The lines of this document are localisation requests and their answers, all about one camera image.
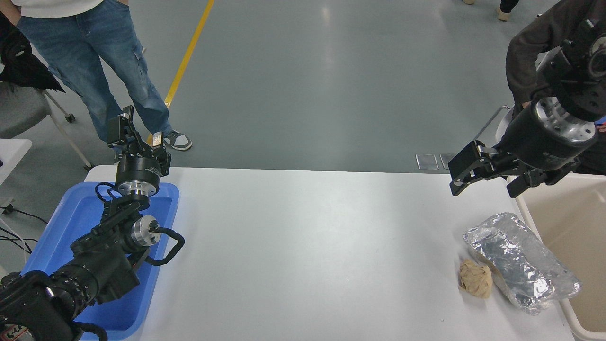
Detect grey chair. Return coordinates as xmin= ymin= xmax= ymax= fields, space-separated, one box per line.
xmin=0 ymin=81 xmax=93 ymax=171

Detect black floor cables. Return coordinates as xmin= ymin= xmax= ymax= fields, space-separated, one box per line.
xmin=0 ymin=203 xmax=49 ymax=254

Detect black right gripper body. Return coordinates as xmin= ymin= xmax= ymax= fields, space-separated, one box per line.
xmin=499 ymin=101 xmax=588 ymax=172

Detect standing person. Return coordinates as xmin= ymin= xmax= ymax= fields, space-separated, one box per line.
xmin=0 ymin=0 xmax=193 ymax=152

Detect person in dark top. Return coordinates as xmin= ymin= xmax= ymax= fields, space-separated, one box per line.
xmin=495 ymin=0 xmax=606 ymax=176

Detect distant person's feet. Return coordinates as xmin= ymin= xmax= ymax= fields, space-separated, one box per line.
xmin=462 ymin=0 xmax=520 ymax=22

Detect thin metal rod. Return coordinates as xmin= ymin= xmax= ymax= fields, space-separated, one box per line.
xmin=473 ymin=105 xmax=510 ymax=142

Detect silver foil plate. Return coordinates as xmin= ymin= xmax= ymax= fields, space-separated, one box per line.
xmin=463 ymin=212 xmax=582 ymax=316

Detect blue plastic tray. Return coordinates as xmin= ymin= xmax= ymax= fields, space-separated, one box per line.
xmin=21 ymin=181 xmax=180 ymax=341

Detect black jacket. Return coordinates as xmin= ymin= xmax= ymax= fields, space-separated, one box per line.
xmin=0 ymin=12 xmax=65 ymax=93

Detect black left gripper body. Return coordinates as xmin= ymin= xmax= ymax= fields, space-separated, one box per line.
xmin=115 ymin=151 xmax=164 ymax=188

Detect large pale dustbin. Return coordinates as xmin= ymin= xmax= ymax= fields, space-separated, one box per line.
xmin=507 ymin=173 xmax=606 ymax=341

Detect small white side table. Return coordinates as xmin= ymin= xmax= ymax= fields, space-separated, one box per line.
xmin=0 ymin=139 xmax=33 ymax=186

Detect crumpled tan paper ball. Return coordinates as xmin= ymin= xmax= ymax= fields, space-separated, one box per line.
xmin=458 ymin=258 xmax=493 ymax=299

